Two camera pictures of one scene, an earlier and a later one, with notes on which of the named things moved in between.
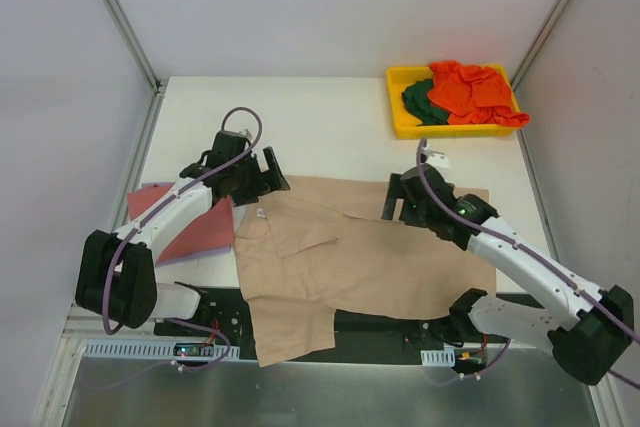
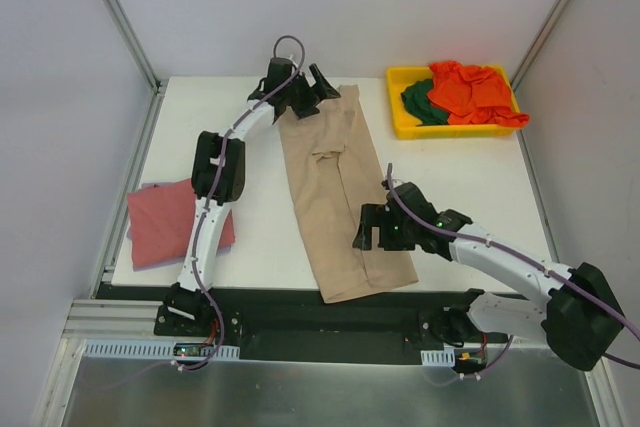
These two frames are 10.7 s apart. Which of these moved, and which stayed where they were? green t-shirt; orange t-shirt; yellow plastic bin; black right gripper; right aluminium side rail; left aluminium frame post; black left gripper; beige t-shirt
Moved: black left gripper; black right gripper; beige t-shirt
Stayed: orange t-shirt; left aluminium frame post; yellow plastic bin; green t-shirt; right aluminium side rail
